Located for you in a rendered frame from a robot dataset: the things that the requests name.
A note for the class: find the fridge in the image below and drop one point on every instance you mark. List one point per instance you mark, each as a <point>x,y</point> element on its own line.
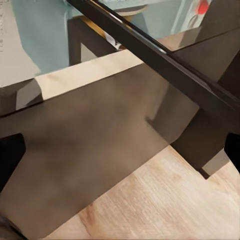
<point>202,144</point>

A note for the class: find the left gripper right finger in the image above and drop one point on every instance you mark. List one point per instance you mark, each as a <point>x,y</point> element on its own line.
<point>232,149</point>

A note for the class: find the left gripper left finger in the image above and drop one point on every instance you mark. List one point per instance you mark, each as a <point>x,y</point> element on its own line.
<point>12,150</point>

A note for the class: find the microwave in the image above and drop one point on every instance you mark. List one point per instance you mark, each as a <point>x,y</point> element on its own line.
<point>193,44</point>

